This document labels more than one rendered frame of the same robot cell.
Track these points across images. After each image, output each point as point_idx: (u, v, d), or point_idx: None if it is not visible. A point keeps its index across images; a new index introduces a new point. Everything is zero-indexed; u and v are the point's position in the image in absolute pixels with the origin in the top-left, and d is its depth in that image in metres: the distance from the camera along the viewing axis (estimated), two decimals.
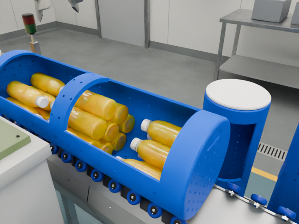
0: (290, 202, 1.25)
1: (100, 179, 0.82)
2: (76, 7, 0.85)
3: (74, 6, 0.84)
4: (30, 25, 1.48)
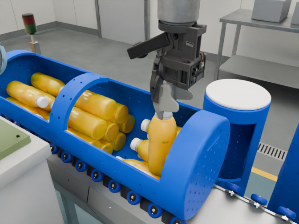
0: (290, 202, 1.25)
1: (100, 179, 0.82)
2: None
3: None
4: (30, 25, 1.48)
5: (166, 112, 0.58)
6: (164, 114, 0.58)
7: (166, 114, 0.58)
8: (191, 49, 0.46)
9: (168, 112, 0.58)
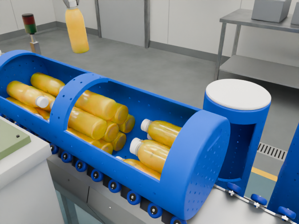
0: (290, 202, 1.25)
1: (100, 179, 0.82)
2: (77, 0, 0.98)
3: None
4: (30, 25, 1.48)
5: (132, 145, 0.71)
6: (133, 147, 0.71)
7: (134, 145, 0.71)
8: None
9: (134, 143, 0.71)
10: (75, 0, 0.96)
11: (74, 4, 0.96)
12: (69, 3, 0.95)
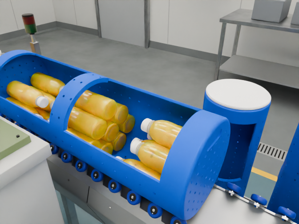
0: (290, 202, 1.25)
1: (100, 179, 0.82)
2: None
3: None
4: (30, 25, 1.48)
5: (132, 145, 0.71)
6: (133, 147, 0.71)
7: (134, 145, 0.71)
8: None
9: (134, 143, 0.71)
10: (147, 118, 0.74)
11: (147, 120, 0.73)
12: (142, 125, 0.73)
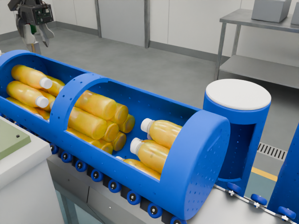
0: (290, 202, 1.25)
1: (100, 179, 0.82)
2: (46, 42, 0.91)
3: (44, 40, 0.91)
4: (30, 25, 1.48)
5: (132, 145, 0.71)
6: (133, 147, 0.71)
7: (134, 145, 0.71)
8: None
9: (134, 143, 0.71)
10: (147, 118, 0.74)
11: (147, 120, 0.73)
12: (142, 125, 0.73)
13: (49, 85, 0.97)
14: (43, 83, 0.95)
